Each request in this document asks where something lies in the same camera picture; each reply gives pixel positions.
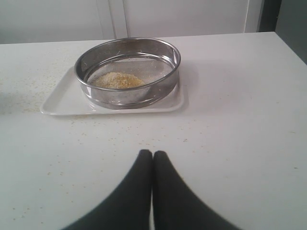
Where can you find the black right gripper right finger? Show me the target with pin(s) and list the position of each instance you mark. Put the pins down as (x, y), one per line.
(175, 205)

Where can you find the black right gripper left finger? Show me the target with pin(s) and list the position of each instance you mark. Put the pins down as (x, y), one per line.
(128, 206)

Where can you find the yellow millet grains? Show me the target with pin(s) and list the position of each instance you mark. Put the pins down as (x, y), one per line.
(117, 80)

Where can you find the round stainless steel sieve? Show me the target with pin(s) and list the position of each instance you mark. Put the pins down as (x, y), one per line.
(154, 61)

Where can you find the white rectangular plastic tray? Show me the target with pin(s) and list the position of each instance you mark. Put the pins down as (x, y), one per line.
(68, 99)

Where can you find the spilled yellow grains on table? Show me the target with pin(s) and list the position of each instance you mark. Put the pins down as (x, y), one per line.
(27, 76)

